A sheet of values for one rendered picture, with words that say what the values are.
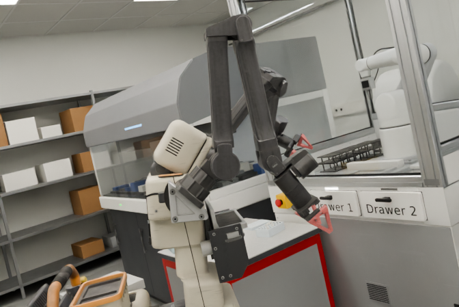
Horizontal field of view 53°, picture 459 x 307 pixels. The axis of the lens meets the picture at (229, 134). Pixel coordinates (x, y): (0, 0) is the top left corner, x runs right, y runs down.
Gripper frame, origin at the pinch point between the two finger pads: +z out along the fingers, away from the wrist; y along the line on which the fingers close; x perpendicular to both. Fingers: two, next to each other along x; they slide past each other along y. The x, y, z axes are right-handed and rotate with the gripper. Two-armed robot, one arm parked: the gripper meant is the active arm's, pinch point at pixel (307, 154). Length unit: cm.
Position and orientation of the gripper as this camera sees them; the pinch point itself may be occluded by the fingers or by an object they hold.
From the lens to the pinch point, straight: 214.3
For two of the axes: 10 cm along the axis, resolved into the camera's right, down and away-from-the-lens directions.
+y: 4.6, -5.8, 6.8
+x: -2.1, 6.7, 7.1
